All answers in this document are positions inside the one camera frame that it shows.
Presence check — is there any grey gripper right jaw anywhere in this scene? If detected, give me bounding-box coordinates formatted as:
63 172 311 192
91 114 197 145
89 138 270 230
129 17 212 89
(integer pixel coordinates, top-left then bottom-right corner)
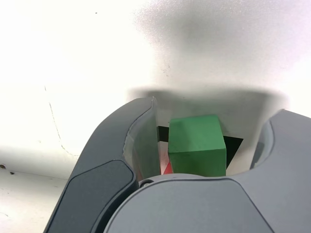
104 108 311 233

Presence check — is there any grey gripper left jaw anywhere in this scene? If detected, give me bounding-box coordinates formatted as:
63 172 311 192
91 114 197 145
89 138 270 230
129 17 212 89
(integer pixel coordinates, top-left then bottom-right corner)
45 96 161 233

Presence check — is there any red cube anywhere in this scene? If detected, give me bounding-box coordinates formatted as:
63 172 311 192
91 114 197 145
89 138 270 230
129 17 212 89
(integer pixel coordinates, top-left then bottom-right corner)
157 142 173 176

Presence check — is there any green cube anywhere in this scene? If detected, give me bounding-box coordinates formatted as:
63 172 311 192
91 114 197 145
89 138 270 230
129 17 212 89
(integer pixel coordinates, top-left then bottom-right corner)
168 114 227 177

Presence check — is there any black tape square outline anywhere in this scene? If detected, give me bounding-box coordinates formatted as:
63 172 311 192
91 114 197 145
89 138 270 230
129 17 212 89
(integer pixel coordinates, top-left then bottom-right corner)
156 125 244 170

